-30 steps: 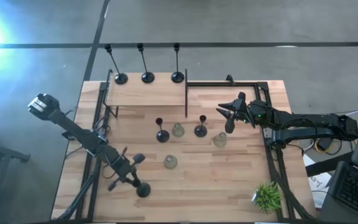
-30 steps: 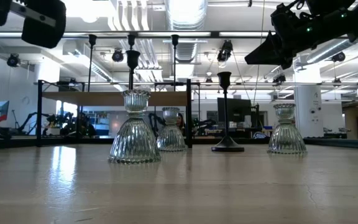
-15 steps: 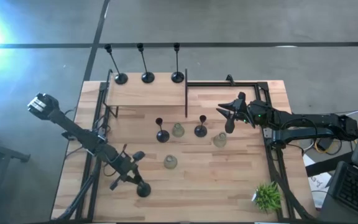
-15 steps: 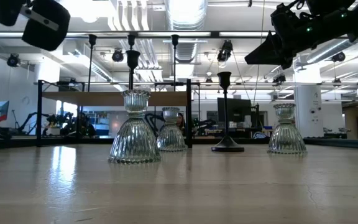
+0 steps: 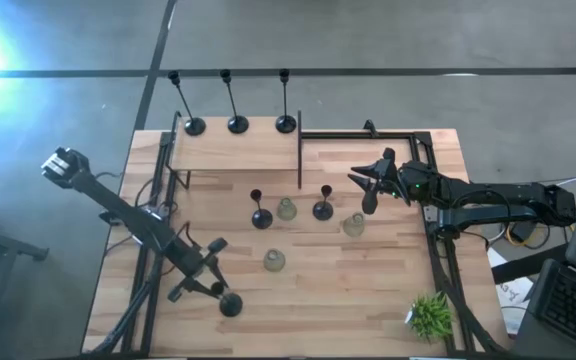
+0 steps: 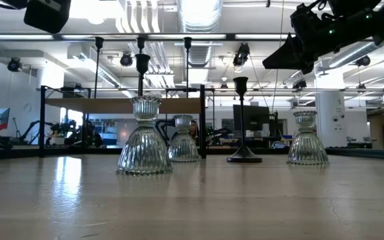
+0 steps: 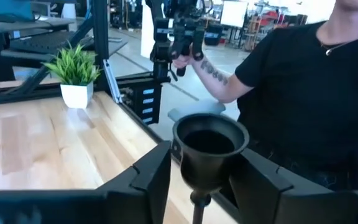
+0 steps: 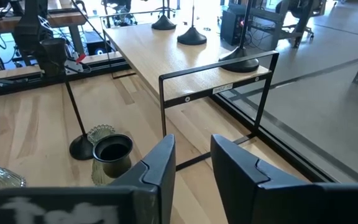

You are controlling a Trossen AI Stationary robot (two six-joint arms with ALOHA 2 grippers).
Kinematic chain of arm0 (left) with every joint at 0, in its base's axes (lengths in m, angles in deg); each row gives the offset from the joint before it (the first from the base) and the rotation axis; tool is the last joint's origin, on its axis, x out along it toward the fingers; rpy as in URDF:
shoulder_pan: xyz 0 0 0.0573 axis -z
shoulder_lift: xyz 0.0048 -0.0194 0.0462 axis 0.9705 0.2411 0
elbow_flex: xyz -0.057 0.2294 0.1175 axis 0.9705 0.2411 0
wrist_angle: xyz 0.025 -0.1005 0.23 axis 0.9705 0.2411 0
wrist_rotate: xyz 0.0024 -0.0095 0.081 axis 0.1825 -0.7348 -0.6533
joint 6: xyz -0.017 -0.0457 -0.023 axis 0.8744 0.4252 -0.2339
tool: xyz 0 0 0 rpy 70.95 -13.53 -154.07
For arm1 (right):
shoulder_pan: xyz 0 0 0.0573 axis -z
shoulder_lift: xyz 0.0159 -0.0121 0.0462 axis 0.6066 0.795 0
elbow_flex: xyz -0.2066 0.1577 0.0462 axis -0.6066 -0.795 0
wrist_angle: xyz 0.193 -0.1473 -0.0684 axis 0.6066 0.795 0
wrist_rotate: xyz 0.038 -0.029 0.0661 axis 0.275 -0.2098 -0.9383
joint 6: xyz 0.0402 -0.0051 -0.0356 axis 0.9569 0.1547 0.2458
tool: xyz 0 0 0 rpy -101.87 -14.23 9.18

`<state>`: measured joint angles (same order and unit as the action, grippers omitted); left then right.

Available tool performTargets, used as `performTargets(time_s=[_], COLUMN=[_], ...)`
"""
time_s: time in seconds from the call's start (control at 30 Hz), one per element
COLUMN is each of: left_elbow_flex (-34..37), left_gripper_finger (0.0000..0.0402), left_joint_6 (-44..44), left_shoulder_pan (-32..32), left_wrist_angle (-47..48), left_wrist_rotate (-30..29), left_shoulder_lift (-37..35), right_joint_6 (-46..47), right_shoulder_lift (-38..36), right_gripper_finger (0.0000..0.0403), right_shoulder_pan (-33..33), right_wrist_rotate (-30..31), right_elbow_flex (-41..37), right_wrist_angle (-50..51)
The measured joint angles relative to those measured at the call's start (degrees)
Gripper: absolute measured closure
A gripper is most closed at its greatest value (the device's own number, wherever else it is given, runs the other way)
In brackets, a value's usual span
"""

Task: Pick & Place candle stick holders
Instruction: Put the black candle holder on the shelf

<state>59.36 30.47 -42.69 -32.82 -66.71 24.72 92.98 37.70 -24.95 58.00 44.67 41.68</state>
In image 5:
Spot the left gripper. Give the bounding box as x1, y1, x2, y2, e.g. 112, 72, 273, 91
167, 237, 231, 303

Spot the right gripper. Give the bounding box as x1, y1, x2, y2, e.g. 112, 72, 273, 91
346, 147, 409, 215

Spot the clear green glass vase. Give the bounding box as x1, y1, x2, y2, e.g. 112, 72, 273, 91
262, 248, 287, 273
276, 197, 298, 222
342, 211, 366, 238

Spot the short black candlestick holder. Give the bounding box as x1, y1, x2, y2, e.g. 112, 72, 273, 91
311, 184, 335, 222

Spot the raised wooden shelf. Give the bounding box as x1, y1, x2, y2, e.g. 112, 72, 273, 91
166, 110, 304, 190

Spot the small green potted plant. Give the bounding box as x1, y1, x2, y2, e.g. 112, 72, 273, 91
405, 291, 455, 344

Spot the white paper sheet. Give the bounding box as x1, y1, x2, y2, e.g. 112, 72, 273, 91
486, 247, 537, 335

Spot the black metal stand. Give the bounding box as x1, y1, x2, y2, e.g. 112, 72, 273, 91
0, 199, 50, 360

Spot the black open laptop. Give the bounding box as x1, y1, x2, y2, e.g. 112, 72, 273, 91
527, 144, 576, 357

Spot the black metal table frame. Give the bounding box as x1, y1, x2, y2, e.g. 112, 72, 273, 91
82, 128, 507, 360

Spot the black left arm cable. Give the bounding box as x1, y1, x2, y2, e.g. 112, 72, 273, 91
92, 171, 202, 279

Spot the yellow floor cable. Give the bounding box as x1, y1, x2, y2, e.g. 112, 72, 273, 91
487, 219, 569, 251

